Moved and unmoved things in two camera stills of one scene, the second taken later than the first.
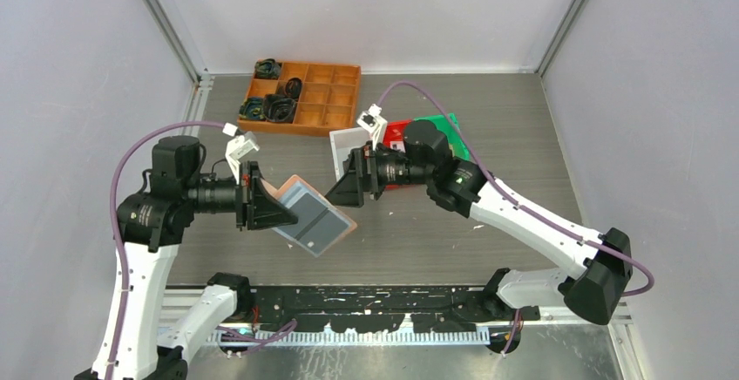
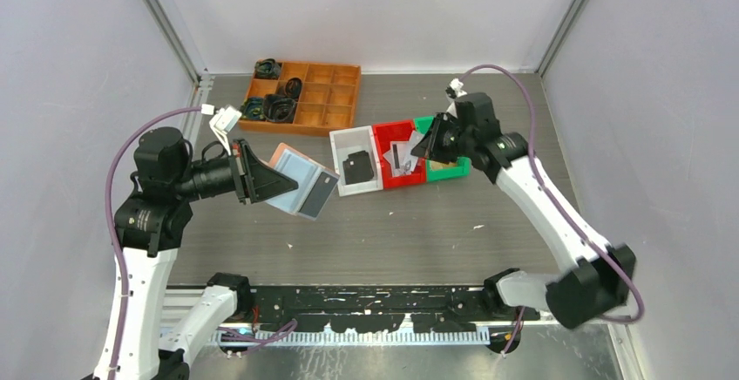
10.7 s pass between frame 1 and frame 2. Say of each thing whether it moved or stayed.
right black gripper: moved
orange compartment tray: stayed
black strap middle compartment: stayed
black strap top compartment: stayed
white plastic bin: stayed
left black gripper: moved
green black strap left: stayed
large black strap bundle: stayed
